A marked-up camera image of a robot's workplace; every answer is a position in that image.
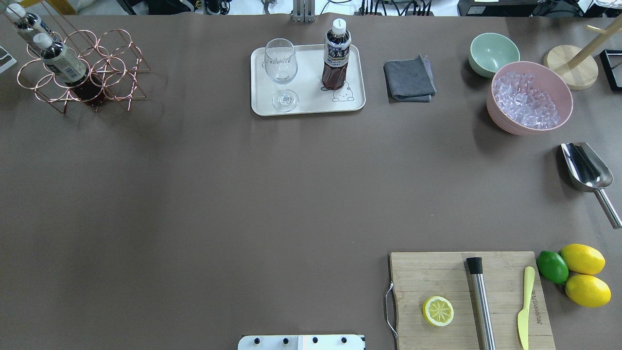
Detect cream rabbit tray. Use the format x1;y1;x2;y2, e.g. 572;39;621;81
250;44;366;117

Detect yellow lemon lower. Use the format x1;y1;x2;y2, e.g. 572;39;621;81
565;274;611;308

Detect grey folded cloth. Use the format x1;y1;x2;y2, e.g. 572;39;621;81
383;55;437;103

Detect half lemon slice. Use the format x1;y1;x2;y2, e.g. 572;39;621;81
422;296;454;327

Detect green lime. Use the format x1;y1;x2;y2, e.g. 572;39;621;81
536;250;569;284

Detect tea bottle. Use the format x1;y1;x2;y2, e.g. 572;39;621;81
5;3;61;51
321;18;351;90
33;33;107;108

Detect black glass rack tray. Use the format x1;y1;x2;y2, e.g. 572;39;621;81
599;49;622;93

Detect copper wire bottle basket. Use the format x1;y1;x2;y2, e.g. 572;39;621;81
2;0;150;113

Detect yellow lemon upper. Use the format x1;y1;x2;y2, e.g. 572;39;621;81
558;244;606;275

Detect clear wine glass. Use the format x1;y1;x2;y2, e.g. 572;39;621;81
264;38;298;112

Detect steel ice scoop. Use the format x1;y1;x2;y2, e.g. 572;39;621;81
560;142;622;229

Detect yellow plastic knife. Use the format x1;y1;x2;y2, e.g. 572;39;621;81
516;266;536;350

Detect steel muddler black tip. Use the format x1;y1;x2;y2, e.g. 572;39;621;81
465;257;496;350

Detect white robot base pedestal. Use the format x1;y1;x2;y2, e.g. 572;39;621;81
237;334;366;350

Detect green empty bowl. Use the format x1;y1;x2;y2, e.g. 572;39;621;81
468;33;520;78

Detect wooden cup tree stand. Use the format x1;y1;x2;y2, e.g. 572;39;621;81
543;16;622;90

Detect yellow lemon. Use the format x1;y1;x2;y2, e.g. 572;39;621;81
558;244;606;275
565;274;611;308

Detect bamboo cutting board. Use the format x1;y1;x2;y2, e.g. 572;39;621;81
389;252;536;350

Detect pink bowl with ice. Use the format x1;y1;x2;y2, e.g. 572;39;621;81
486;61;573;136

